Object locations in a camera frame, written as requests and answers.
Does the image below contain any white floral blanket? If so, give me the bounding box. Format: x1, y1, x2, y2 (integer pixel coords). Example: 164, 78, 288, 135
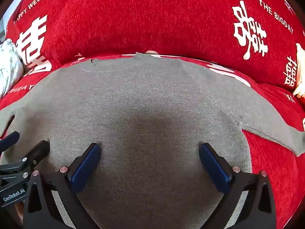
0, 38, 24, 98

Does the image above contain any cream cloth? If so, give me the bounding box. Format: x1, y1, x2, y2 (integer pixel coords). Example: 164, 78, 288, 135
293, 43, 305, 98

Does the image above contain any grey knitted sweater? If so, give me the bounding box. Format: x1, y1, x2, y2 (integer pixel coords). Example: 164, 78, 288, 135
0, 52, 305, 229

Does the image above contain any red wedding sofa cover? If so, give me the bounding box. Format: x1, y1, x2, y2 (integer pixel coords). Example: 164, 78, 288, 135
0, 0, 305, 229

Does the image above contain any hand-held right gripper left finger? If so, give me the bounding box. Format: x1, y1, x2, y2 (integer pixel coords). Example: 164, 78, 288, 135
23, 143, 101, 229

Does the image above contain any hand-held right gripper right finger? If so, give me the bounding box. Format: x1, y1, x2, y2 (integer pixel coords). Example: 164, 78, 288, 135
199, 143, 277, 229

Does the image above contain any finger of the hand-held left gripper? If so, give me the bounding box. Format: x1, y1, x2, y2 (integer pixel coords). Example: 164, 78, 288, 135
0, 131, 20, 152
0, 140, 50, 184

